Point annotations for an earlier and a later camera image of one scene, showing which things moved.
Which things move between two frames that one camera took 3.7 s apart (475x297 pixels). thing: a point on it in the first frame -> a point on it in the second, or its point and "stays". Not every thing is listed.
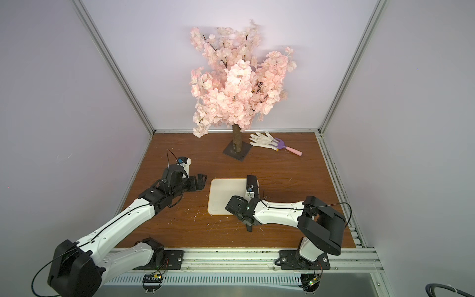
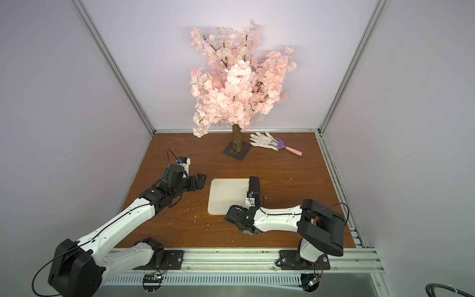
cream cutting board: [221, 190] stays
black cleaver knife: [252, 184] stays
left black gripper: [201, 184] stays
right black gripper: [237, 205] -> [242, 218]
